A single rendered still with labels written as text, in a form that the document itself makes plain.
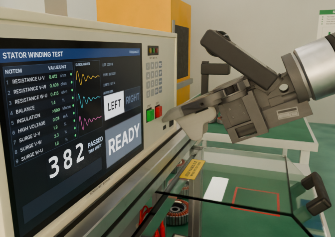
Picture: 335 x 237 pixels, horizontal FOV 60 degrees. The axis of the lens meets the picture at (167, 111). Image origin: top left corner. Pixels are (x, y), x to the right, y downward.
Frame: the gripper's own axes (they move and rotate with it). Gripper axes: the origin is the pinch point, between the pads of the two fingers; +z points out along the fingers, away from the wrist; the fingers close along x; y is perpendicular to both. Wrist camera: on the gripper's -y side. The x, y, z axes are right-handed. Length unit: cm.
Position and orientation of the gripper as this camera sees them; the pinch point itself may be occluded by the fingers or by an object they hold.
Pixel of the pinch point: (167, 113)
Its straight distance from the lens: 46.9
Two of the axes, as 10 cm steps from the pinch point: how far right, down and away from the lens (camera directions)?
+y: 4.0, 9.1, 0.6
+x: 3.3, -2.0, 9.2
